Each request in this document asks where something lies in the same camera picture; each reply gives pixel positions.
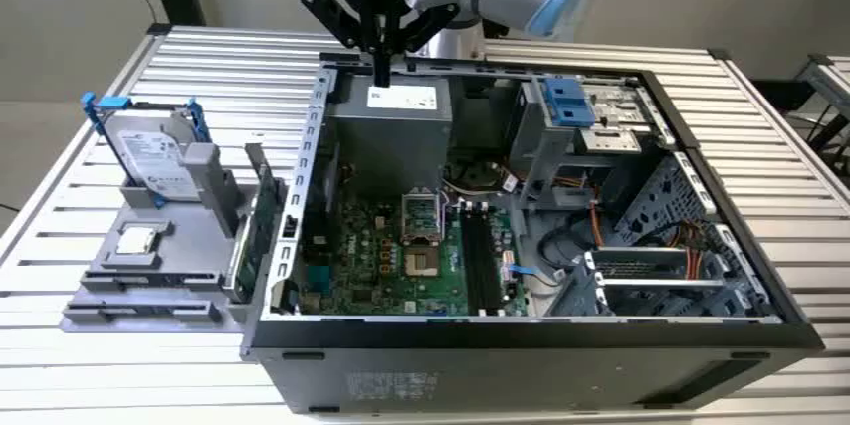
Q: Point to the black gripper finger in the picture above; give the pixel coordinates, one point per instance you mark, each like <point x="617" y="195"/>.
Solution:
<point x="425" y="27"/>
<point x="333" y="12"/>

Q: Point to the black RAM slot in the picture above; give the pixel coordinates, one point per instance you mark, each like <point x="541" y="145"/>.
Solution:
<point x="470" y="256"/>
<point x="492" y="256"/>
<point x="485" y="256"/>
<point x="477" y="256"/>

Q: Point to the grey power supply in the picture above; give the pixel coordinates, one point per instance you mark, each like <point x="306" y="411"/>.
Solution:
<point x="392" y="146"/>

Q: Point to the blue drive latch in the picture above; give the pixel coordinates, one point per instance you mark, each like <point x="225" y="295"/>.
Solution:
<point x="568" y="111"/>

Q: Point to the black heatsink fan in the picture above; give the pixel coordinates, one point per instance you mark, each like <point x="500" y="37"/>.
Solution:
<point x="476" y="173"/>

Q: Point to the grey metal drive cage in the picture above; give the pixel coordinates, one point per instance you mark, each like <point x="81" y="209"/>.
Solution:
<point x="552" y="166"/>

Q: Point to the thin locking lever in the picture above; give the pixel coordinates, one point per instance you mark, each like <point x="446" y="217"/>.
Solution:
<point x="442" y="216"/>

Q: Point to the hard disk in blue carrier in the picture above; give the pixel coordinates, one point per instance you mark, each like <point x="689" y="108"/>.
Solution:
<point x="150" y="146"/>

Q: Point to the CPU socket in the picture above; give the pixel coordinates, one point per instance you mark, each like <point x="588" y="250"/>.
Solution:
<point x="420" y="262"/>

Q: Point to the grey parts rack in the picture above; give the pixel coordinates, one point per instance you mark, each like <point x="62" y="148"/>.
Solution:
<point x="186" y="226"/>

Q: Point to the green graphics card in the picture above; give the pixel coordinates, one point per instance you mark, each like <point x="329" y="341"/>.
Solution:
<point x="255" y="246"/>

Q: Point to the green motherboard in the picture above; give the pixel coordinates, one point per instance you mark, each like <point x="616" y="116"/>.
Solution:
<point x="432" y="295"/>

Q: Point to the silver CPU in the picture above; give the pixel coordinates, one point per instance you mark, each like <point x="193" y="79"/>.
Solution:
<point x="137" y="240"/>

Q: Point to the metal slat side table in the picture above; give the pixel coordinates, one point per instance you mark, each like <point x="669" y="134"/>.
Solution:
<point x="831" y="71"/>

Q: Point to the metal disk bay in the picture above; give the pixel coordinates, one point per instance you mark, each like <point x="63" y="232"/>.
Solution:
<point x="664" y="285"/>

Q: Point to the black PC case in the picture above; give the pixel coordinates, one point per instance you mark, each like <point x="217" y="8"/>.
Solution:
<point x="465" y="370"/>

